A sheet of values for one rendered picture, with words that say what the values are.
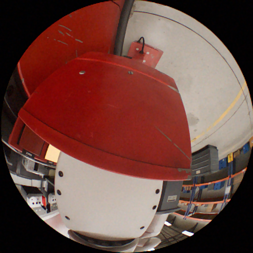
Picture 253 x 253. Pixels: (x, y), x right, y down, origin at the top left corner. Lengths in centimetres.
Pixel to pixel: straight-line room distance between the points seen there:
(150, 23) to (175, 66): 46
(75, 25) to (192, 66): 87
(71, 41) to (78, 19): 8
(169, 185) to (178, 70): 86
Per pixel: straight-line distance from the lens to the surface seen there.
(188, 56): 88
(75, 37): 29
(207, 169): 235
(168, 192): 49
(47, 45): 23
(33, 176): 124
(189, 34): 89
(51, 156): 16
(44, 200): 50
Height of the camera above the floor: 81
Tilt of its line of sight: 32 degrees down
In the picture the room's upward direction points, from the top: 165 degrees counter-clockwise
